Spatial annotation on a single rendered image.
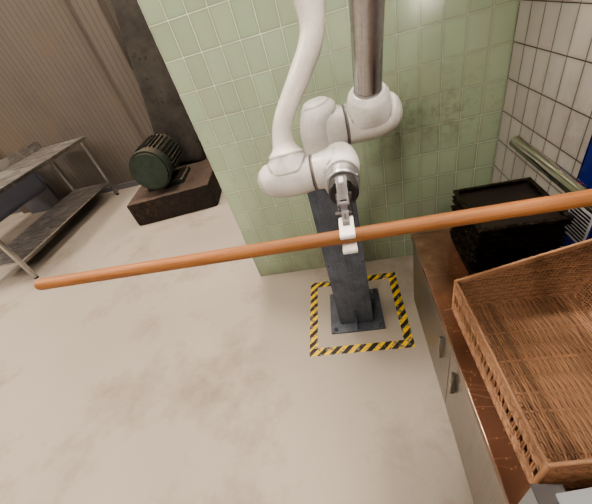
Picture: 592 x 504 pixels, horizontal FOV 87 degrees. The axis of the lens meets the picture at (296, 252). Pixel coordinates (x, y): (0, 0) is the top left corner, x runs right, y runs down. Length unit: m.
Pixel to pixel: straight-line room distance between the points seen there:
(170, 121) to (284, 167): 3.48
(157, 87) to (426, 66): 3.11
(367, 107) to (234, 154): 0.94
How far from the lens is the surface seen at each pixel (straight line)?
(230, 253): 0.69
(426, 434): 1.69
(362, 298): 1.81
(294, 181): 0.89
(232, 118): 1.87
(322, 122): 1.27
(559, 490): 0.69
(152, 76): 4.23
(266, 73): 1.78
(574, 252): 1.30
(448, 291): 1.36
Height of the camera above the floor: 1.59
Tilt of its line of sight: 38 degrees down
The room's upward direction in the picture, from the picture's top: 18 degrees counter-clockwise
